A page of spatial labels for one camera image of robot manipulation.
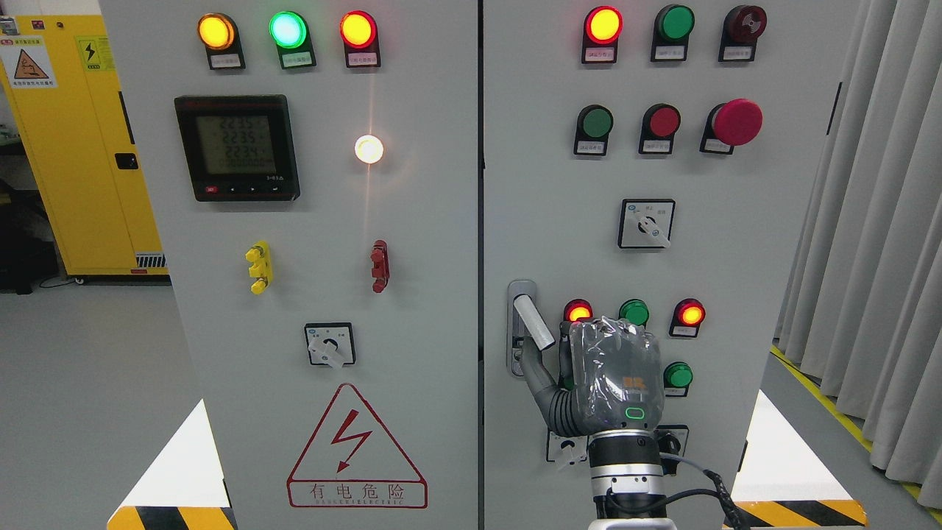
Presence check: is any grey robot hand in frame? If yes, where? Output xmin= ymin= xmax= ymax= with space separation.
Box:
xmin=521 ymin=317 xmax=664 ymax=437

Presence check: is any silver door handle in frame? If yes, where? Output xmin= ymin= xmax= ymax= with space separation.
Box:
xmin=506 ymin=279 xmax=556 ymax=377

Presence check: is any grey right cabinet door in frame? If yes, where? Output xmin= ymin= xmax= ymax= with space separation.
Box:
xmin=482 ymin=1 xmax=865 ymax=529

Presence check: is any grey cabinet door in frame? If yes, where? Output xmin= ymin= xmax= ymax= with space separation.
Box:
xmin=100 ymin=1 xmax=480 ymax=529
xmin=482 ymin=1 xmax=865 ymax=529

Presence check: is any grey left cabinet door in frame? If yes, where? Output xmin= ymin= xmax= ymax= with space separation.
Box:
xmin=100 ymin=1 xmax=480 ymax=529

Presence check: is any green push button lower right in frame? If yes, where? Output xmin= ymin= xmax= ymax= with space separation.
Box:
xmin=663 ymin=361 xmax=694 ymax=398

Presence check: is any green push button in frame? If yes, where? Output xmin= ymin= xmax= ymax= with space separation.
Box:
xmin=663 ymin=361 xmax=694 ymax=398
xmin=573 ymin=105 xmax=615 ymax=157

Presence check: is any green light middle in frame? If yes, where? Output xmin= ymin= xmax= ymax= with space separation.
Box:
xmin=618 ymin=298 xmax=650 ymax=327

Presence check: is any red lit light middle left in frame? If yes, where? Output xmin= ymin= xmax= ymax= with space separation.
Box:
xmin=563 ymin=299 xmax=593 ymax=322

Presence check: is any red lit light middle right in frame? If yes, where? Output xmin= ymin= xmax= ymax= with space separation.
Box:
xmin=668 ymin=298 xmax=706 ymax=339

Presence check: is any red terminal connector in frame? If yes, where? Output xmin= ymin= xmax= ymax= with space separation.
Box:
xmin=369 ymin=239 xmax=390 ymax=293

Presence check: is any green push button upper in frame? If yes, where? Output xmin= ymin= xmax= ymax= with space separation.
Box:
xmin=573 ymin=105 xmax=615 ymax=157

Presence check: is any red push button upper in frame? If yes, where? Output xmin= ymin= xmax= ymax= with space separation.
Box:
xmin=638 ymin=103 xmax=681 ymax=155

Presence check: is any grey curtain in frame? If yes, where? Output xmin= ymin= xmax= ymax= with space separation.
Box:
xmin=778 ymin=1 xmax=941 ymax=509

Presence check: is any red danger warning sticker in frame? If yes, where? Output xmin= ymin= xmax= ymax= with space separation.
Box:
xmin=286 ymin=384 xmax=428 ymax=509

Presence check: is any red emergency stop button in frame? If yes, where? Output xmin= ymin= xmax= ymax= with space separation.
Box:
xmin=699 ymin=98 xmax=764 ymax=155

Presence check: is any white lit indicator light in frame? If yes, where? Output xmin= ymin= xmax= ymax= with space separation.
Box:
xmin=354 ymin=134 xmax=386 ymax=165

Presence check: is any red lit light top right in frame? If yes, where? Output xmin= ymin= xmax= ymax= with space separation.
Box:
xmin=581 ymin=4 xmax=623 ymax=64

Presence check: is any green light top right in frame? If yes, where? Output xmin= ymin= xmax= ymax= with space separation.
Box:
xmin=650 ymin=4 xmax=695 ymax=63

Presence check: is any yellow terminal connector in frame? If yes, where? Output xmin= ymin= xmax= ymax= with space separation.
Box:
xmin=245 ymin=241 xmax=272 ymax=295

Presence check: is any dark red buzzer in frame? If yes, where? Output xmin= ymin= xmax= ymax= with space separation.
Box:
xmin=718 ymin=4 xmax=768 ymax=63

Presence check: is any red lit indicator light left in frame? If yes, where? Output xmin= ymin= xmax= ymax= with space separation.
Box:
xmin=339 ymin=10 xmax=381 ymax=69

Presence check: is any black digital power meter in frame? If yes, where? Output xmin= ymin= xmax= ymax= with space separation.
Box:
xmin=174 ymin=94 xmax=300 ymax=202

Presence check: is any green lit indicator light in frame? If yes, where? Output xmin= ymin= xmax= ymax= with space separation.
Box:
xmin=269 ymin=10 xmax=316 ymax=70

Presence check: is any orange indicator light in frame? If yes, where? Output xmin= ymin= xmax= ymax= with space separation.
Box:
xmin=197 ymin=13 xmax=246 ymax=71

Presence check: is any yellow safety cabinet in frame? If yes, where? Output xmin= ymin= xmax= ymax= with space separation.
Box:
xmin=2 ymin=15 xmax=168 ymax=278

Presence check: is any lower white selector switch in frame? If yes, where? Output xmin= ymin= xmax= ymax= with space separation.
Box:
xmin=545 ymin=430 xmax=588 ymax=472

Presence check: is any black key switch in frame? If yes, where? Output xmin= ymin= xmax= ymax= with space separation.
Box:
xmin=654 ymin=425 xmax=690 ymax=456

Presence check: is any upper right selector switch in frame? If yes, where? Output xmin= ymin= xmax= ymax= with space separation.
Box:
xmin=617 ymin=199 xmax=676 ymax=250

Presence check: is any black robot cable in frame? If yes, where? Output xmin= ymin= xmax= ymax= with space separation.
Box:
xmin=596 ymin=450 xmax=751 ymax=530

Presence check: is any left selector switch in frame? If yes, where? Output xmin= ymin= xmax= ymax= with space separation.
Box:
xmin=304 ymin=322 xmax=356 ymax=368

